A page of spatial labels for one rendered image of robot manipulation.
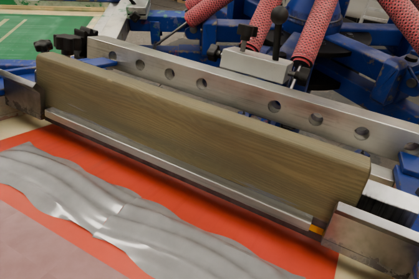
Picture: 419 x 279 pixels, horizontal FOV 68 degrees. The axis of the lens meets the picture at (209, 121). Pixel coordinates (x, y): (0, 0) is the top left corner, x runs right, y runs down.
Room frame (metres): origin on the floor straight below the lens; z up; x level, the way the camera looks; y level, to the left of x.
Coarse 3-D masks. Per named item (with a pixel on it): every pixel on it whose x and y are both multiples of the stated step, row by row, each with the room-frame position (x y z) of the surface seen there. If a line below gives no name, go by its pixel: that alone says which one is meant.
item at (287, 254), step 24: (168, 192) 0.23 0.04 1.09; (192, 192) 0.23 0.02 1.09; (192, 216) 0.19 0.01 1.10; (216, 216) 0.20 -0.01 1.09; (240, 216) 0.20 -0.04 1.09; (96, 240) 0.15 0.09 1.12; (240, 240) 0.17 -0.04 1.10; (264, 240) 0.17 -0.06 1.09; (288, 240) 0.18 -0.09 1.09; (312, 240) 0.18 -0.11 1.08; (72, 264) 0.12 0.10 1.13; (96, 264) 0.12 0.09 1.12; (120, 264) 0.13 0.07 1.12; (288, 264) 0.15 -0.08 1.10; (312, 264) 0.15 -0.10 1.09; (336, 264) 0.15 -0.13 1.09
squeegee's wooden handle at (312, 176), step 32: (64, 64) 0.34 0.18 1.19; (64, 96) 0.33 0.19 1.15; (96, 96) 0.31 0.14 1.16; (128, 96) 0.29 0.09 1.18; (160, 96) 0.28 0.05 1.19; (128, 128) 0.28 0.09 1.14; (160, 128) 0.26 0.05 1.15; (192, 128) 0.25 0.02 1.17; (224, 128) 0.24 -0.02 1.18; (256, 128) 0.23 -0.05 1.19; (192, 160) 0.24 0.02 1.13; (224, 160) 0.23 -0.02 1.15; (256, 160) 0.22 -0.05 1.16; (288, 160) 0.21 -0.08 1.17; (320, 160) 0.20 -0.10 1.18; (352, 160) 0.19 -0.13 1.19; (288, 192) 0.20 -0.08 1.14; (320, 192) 0.19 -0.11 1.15; (352, 192) 0.18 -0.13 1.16; (320, 224) 0.17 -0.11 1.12
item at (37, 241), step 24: (0, 144) 0.28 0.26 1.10; (48, 144) 0.29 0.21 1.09; (72, 144) 0.30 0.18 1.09; (96, 144) 0.31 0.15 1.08; (96, 168) 0.25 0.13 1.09; (120, 168) 0.26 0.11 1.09; (144, 168) 0.27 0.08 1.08; (0, 192) 0.19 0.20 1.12; (144, 192) 0.22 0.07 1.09; (0, 216) 0.16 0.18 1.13; (24, 216) 0.17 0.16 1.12; (48, 216) 0.17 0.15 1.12; (0, 240) 0.14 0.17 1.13; (24, 240) 0.14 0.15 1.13; (48, 240) 0.14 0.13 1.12; (72, 240) 0.14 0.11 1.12; (0, 264) 0.11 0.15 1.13; (24, 264) 0.12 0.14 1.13; (48, 264) 0.12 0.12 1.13
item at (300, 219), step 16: (48, 112) 0.31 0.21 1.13; (64, 112) 0.32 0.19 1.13; (80, 128) 0.29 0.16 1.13; (96, 128) 0.29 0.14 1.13; (112, 144) 0.27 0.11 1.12; (128, 144) 0.26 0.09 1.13; (160, 160) 0.24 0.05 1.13; (176, 160) 0.24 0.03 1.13; (192, 176) 0.22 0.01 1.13; (208, 176) 0.22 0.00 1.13; (224, 192) 0.20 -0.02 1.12; (240, 192) 0.20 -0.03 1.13; (256, 192) 0.20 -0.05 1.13; (256, 208) 0.19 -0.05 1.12; (272, 208) 0.18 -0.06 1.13; (288, 208) 0.19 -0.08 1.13; (304, 224) 0.17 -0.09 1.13
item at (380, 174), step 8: (0, 96) 0.35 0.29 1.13; (0, 104) 0.34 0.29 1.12; (0, 112) 0.34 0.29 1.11; (8, 112) 0.35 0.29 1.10; (16, 112) 0.36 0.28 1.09; (0, 120) 0.33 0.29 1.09; (376, 168) 0.30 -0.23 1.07; (384, 168) 0.31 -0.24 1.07; (376, 176) 0.28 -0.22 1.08; (384, 176) 0.28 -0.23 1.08; (392, 176) 0.29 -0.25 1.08; (384, 184) 0.27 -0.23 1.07; (392, 184) 0.27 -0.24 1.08
